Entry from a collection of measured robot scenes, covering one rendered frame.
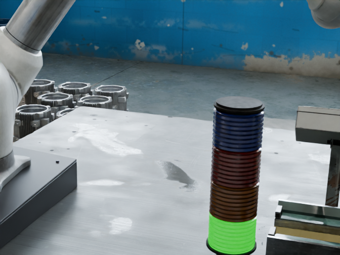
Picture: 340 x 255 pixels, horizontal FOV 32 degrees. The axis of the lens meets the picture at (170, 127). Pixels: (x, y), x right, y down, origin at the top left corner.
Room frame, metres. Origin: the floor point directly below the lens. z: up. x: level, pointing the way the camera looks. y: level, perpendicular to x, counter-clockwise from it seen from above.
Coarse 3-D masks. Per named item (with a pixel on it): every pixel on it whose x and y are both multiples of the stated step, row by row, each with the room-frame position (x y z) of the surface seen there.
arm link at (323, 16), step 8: (312, 0) 1.45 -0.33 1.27; (320, 0) 1.43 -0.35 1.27; (328, 0) 1.42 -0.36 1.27; (336, 0) 1.42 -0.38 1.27; (312, 8) 1.46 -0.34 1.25; (320, 8) 1.44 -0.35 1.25; (328, 8) 1.43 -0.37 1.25; (336, 8) 1.42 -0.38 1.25; (312, 16) 1.52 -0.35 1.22; (320, 16) 1.47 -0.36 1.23; (328, 16) 1.45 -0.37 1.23; (336, 16) 1.44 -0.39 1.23; (320, 24) 1.50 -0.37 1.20; (328, 24) 1.48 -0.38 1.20; (336, 24) 1.47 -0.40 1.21
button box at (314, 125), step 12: (300, 108) 1.15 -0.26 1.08; (312, 108) 1.14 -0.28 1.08; (324, 108) 1.14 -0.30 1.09; (300, 120) 1.13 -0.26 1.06; (312, 120) 1.12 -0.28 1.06; (324, 120) 1.12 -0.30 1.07; (336, 120) 1.11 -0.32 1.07; (300, 132) 1.13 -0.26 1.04; (312, 132) 1.12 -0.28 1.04; (324, 132) 1.11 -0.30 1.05; (336, 132) 1.10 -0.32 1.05
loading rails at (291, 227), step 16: (288, 208) 1.02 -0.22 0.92; (304, 208) 1.01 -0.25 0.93; (320, 208) 1.01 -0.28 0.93; (336, 208) 1.00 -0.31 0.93; (288, 224) 0.99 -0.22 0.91; (304, 224) 0.98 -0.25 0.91; (320, 224) 0.97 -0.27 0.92; (336, 224) 0.97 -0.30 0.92; (272, 240) 0.89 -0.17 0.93; (288, 240) 0.88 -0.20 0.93; (304, 240) 0.91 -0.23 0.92; (320, 240) 0.91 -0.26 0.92; (336, 240) 0.96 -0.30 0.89
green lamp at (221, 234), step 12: (216, 228) 0.66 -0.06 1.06; (228, 228) 0.65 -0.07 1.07; (240, 228) 0.65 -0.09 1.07; (252, 228) 0.66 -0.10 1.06; (216, 240) 0.66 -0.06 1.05; (228, 240) 0.65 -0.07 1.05; (240, 240) 0.65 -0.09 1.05; (252, 240) 0.67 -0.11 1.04; (228, 252) 0.65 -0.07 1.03; (240, 252) 0.65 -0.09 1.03
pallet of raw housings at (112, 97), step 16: (48, 80) 3.56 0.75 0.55; (32, 96) 3.43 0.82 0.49; (48, 96) 3.25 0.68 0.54; (64, 96) 3.25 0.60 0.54; (80, 96) 3.38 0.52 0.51; (96, 96) 3.22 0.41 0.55; (112, 96) 3.32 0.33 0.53; (128, 96) 3.43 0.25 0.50; (16, 112) 2.87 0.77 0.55; (32, 112) 3.01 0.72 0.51; (48, 112) 2.91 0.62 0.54; (64, 112) 2.92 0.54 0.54; (16, 128) 2.89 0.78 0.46; (32, 128) 2.84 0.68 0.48
